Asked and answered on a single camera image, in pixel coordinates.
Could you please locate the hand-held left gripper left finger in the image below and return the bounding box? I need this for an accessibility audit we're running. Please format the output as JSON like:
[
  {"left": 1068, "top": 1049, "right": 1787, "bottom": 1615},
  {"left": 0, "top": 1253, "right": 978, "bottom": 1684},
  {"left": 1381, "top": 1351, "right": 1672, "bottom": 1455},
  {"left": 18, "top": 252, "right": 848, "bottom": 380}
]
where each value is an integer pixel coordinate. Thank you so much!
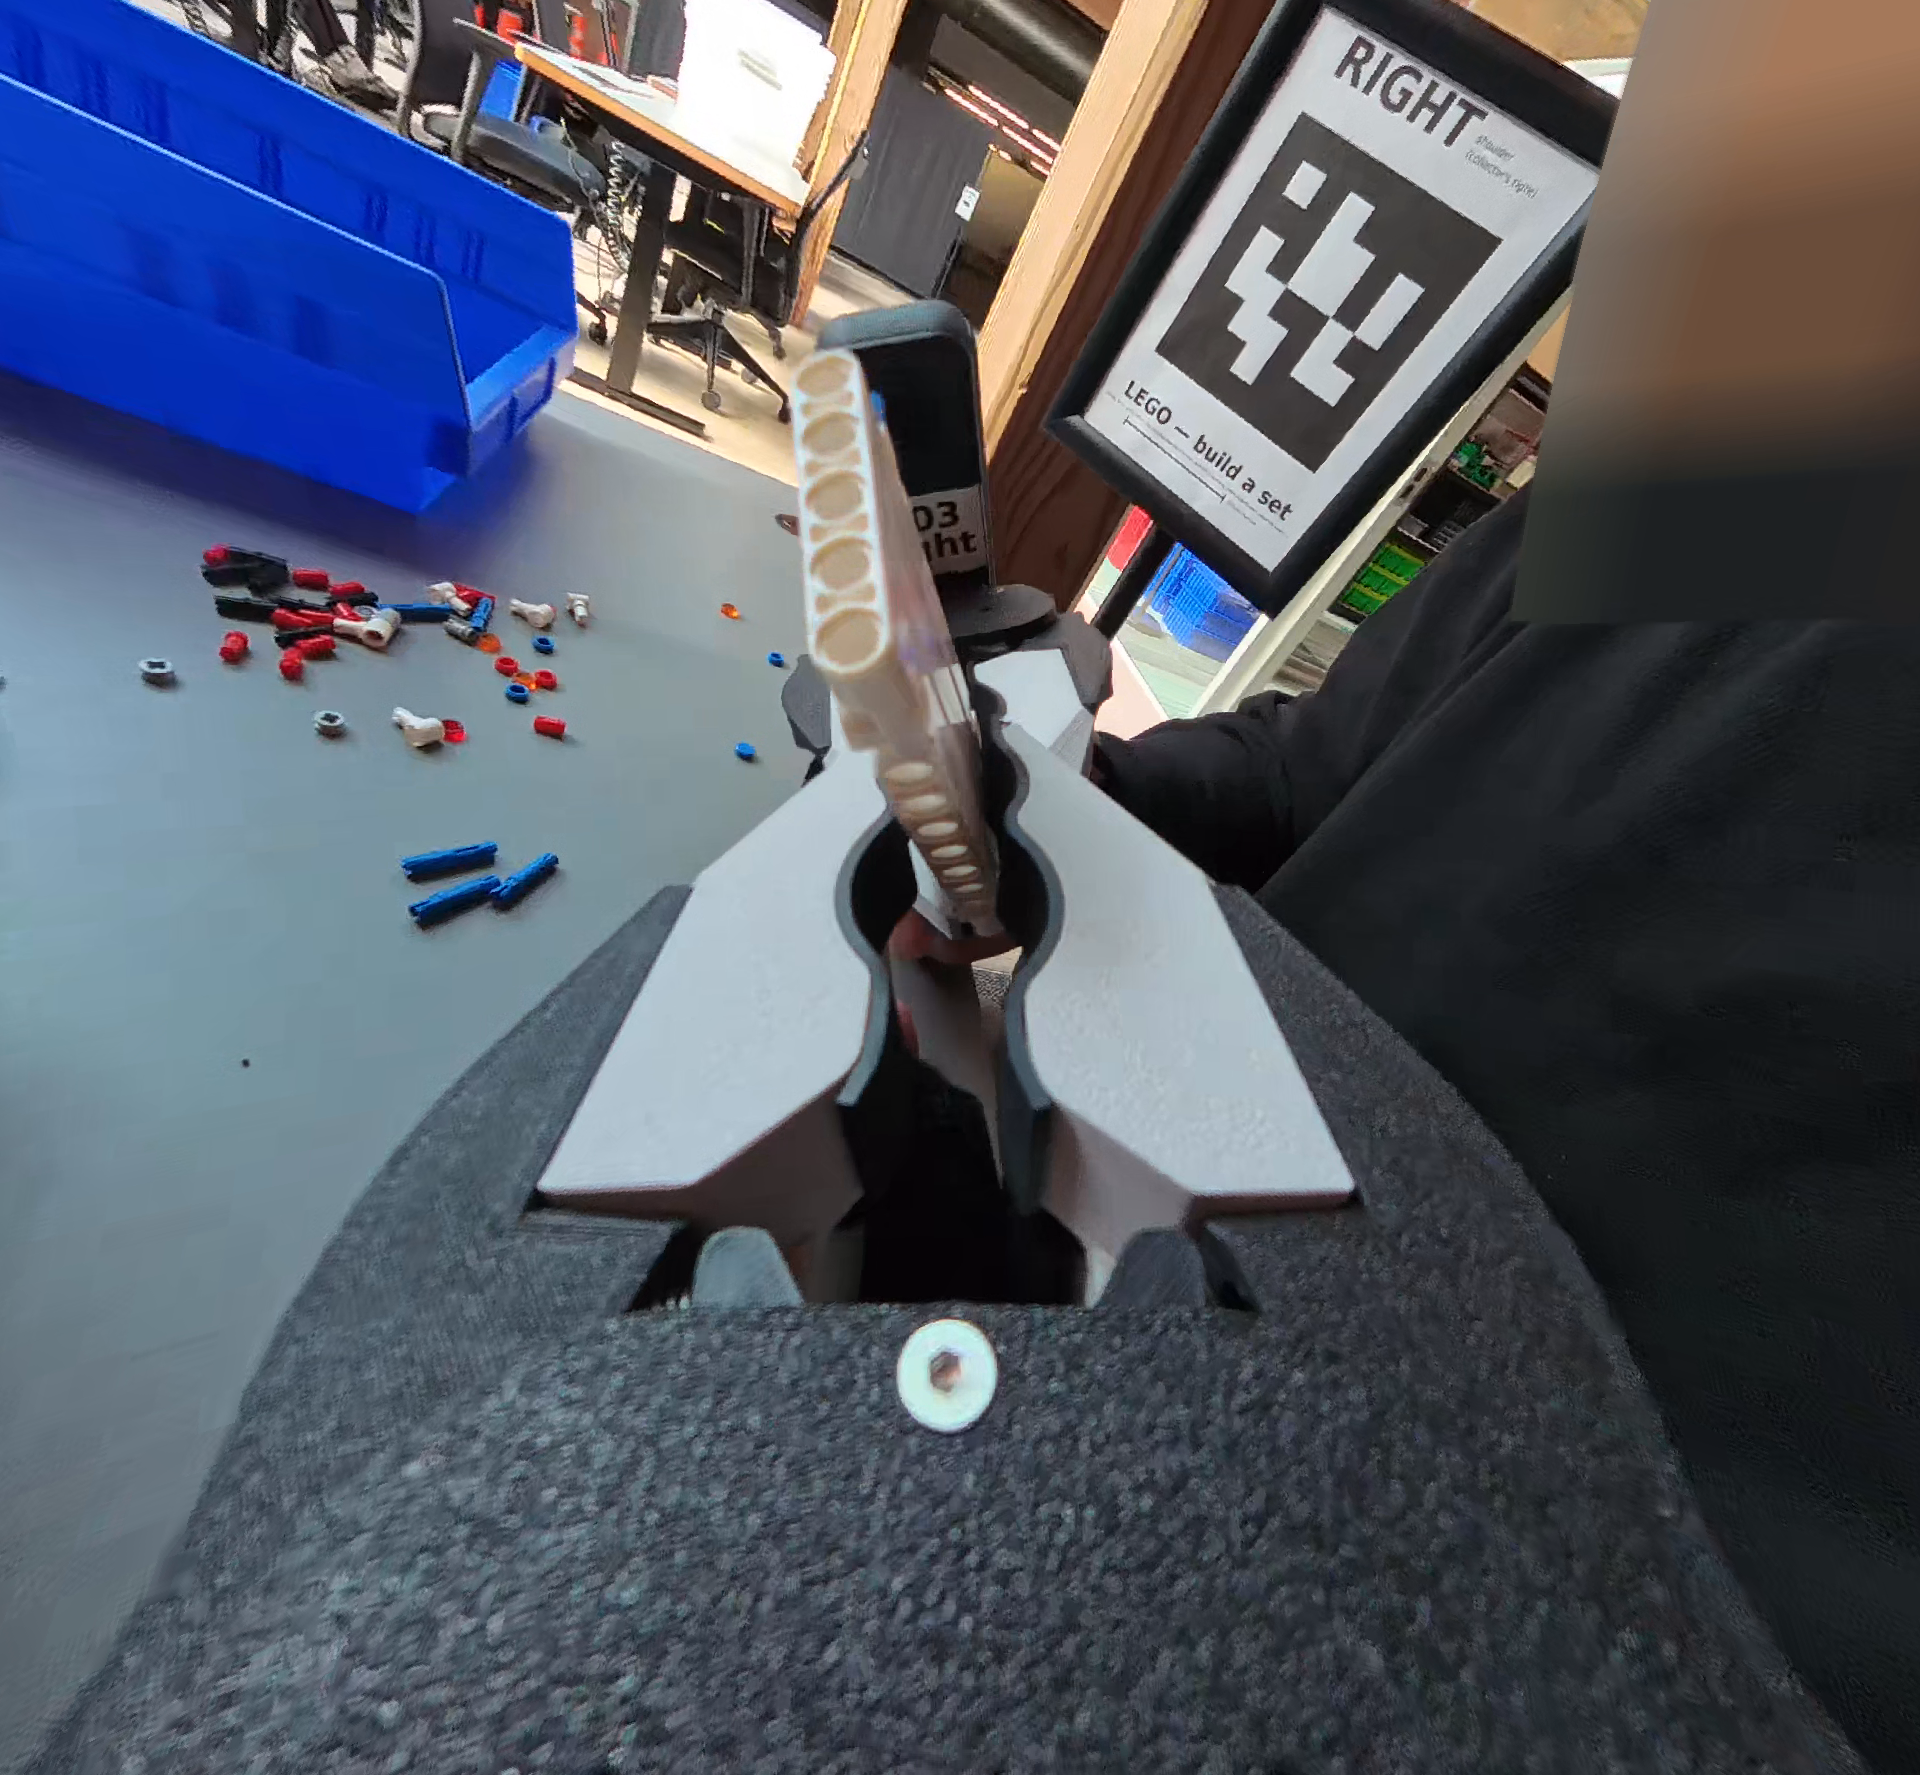
[{"left": 533, "top": 777, "right": 906, "bottom": 1305}]

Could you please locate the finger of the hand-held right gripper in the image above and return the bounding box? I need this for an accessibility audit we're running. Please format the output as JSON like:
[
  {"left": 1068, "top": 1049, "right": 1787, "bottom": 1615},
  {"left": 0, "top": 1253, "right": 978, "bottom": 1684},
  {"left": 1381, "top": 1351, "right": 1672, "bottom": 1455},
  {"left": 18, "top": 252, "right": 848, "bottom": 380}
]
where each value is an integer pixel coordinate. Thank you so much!
[{"left": 971, "top": 644, "right": 1100, "bottom": 775}]

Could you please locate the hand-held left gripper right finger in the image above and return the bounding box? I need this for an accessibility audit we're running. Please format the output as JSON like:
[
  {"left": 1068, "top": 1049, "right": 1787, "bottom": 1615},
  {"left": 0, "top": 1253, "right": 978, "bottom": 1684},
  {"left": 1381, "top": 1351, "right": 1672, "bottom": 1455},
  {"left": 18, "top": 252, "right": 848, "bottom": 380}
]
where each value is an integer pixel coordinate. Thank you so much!
[{"left": 981, "top": 728, "right": 1359, "bottom": 1301}]

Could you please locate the white lego panel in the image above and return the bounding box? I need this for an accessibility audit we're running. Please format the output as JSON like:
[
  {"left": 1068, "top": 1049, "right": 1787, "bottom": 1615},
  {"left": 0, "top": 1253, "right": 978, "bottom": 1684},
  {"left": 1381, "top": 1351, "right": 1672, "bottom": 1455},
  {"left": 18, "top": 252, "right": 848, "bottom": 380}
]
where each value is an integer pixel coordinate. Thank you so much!
[{"left": 790, "top": 348, "right": 1011, "bottom": 941}]

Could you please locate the person's right forearm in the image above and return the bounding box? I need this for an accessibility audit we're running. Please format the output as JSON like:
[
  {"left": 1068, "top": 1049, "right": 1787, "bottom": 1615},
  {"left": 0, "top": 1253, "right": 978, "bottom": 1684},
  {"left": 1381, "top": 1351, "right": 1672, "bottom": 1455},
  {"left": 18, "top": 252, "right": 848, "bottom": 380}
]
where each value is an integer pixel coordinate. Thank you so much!
[{"left": 1091, "top": 688, "right": 1306, "bottom": 896}]

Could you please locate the pile of small lego pieces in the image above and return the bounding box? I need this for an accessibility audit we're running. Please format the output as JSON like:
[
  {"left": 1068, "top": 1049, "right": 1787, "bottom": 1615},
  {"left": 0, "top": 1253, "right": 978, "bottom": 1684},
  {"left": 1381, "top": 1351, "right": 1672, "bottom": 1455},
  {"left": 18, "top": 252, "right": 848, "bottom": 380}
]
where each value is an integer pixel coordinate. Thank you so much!
[{"left": 203, "top": 547, "right": 594, "bottom": 704}]

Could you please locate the person's right hand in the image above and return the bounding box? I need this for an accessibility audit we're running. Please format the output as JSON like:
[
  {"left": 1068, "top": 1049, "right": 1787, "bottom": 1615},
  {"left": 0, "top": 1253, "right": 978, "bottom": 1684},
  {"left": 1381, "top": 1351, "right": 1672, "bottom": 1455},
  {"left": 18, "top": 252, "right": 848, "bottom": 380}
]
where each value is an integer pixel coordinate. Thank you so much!
[{"left": 888, "top": 905, "right": 1014, "bottom": 970}]

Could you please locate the blue storage crate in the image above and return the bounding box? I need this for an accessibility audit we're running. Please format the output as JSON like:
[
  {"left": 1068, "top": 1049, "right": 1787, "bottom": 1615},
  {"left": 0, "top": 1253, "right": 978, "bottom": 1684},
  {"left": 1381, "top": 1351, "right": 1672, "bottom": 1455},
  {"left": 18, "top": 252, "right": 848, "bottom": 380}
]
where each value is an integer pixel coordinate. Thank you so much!
[{"left": 1133, "top": 541, "right": 1266, "bottom": 652}]

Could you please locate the black cabinet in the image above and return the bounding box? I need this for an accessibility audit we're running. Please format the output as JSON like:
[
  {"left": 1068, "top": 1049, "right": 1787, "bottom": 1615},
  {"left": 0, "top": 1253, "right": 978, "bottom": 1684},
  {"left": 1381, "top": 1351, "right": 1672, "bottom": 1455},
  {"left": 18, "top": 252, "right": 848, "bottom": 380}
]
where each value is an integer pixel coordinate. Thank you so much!
[{"left": 867, "top": 65, "right": 991, "bottom": 298}]

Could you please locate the black office chair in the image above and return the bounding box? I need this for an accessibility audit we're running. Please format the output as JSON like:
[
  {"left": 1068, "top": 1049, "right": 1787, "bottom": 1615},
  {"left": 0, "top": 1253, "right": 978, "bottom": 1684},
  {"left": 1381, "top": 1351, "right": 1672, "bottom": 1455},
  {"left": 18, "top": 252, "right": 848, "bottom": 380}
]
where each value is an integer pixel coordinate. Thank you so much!
[
  {"left": 392, "top": 0, "right": 602, "bottom": 208},
  {"left": 653, "top": 132, "right": 876, "bottom": 428}
]

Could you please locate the green storage crate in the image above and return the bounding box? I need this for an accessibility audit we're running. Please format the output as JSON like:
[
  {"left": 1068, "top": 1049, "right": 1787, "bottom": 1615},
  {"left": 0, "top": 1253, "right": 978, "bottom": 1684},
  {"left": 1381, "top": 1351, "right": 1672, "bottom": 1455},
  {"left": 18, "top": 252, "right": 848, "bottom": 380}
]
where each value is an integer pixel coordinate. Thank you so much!
[{"left": 1335, "top": 538, "right": 1427, "bottom": 621}]

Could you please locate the wooden office desk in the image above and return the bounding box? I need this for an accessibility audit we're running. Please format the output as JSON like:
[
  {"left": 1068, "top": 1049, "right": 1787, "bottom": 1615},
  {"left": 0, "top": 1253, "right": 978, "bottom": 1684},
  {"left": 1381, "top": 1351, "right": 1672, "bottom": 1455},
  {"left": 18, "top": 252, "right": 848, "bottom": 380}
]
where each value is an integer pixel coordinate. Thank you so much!
[{"left": 517, "top": 44, "right": 812, "bottom": 441}]

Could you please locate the white box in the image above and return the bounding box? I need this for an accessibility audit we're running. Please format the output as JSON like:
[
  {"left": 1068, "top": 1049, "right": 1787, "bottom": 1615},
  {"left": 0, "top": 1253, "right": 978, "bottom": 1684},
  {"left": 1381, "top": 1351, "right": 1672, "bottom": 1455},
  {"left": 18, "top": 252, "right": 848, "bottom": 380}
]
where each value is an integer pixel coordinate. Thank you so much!
[{"left": 675, "top": 0, "right": 838, "bottom": 115}]

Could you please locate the black framed marker sign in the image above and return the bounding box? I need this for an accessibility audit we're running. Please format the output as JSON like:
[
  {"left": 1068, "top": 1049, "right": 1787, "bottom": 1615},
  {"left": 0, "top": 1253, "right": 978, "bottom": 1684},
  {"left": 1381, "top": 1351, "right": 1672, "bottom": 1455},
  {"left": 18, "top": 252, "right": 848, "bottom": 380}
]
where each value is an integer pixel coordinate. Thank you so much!
[{"left": 1044, "top": 0, "right": 1621, "bottom": 618}]

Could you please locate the blue plastic bin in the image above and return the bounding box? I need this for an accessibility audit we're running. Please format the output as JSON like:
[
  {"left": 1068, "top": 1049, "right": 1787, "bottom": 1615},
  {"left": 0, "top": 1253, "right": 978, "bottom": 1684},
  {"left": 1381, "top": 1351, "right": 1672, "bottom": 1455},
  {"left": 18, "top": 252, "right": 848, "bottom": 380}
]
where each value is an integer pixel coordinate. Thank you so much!
[{"left": 0, "top": 0, "right": 579, "bottom": 518}]

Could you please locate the metal ventilation duct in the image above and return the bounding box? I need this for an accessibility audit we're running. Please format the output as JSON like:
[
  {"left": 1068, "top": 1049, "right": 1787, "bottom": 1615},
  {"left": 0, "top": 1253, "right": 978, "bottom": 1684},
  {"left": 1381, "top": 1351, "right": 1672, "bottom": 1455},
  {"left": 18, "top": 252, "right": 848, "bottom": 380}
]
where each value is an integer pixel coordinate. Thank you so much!
[{"left": 918, "top": 0, "right": 1125, "bottom": 105}]

